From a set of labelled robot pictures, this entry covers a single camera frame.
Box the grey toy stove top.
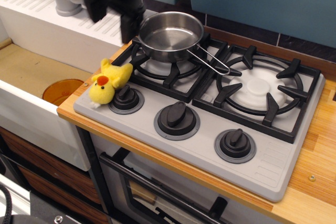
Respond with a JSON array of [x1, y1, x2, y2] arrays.
[[73, 23, 325, 201]]

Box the black braided cable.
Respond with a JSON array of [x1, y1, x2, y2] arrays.
[[0, 184, 13, 224]]

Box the black left stove knob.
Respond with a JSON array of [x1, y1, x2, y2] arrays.
[[108, 84, 144, 115]]

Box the orange plastic plate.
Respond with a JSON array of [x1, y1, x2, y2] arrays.
[[42, 79, 83, 106]]

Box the black left burner grate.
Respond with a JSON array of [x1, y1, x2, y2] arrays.
[[112, 33, 228, 103]]

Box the yellow stuffed duck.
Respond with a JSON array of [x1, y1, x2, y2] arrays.
[[88, 58, 133, 108]]

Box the black stove knob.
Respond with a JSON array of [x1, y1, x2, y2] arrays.
[[154, 101, 201, 141], [108, 84, 144, 115], [214, 129, 257, 164]]

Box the oven door with handle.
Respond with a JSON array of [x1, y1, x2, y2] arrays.
[[99, 147, 271, 223]]

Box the black right burner grate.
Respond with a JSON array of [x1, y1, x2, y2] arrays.
[[192, 45, 324, 144]]

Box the black right stove knob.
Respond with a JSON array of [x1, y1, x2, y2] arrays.
[[214, 129, 257, 164]]

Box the black middle stove knob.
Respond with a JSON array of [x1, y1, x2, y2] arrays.
[[154, 101, 201, 141]]

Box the wooden drawer fronts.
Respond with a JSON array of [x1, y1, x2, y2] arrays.
[[1, 128, 111, 223]]

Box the black burner grate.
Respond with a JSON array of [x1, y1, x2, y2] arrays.
[[112, 33, 228, 103], [192, 45, 324, 144]]

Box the white toy sink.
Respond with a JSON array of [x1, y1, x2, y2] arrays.
[[1, 0, 122, 171]]

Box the stainless steel pan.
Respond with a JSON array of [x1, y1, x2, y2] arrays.
[[138, 12, 230, 76]]

